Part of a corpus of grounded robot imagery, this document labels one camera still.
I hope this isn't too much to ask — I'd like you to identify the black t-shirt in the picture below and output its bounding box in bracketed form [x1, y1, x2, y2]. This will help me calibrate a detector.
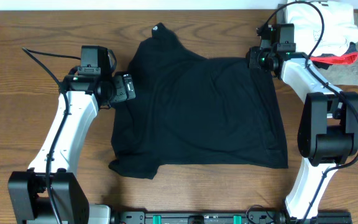
[109, 23, 288, 179]

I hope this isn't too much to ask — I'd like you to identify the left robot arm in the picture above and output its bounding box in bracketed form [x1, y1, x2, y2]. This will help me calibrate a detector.
[7, 45, 135, 224]

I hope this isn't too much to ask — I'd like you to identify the white folded garment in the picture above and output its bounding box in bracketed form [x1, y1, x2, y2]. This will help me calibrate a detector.
[285, 1, 358, 57]

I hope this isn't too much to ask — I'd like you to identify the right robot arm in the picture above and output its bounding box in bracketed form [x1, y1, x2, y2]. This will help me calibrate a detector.
[246, 24, 358, 223]

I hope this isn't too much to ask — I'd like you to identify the grey folded garment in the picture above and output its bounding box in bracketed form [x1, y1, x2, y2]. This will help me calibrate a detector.
[275, 4, 358, 86]

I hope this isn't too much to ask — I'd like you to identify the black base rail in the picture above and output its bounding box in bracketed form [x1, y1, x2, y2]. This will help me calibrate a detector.
[109, 205, 353, 224]

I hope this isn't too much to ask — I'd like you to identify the red and black folded garment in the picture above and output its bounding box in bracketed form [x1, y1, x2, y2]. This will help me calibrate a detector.
[310, 42, 358, 70]

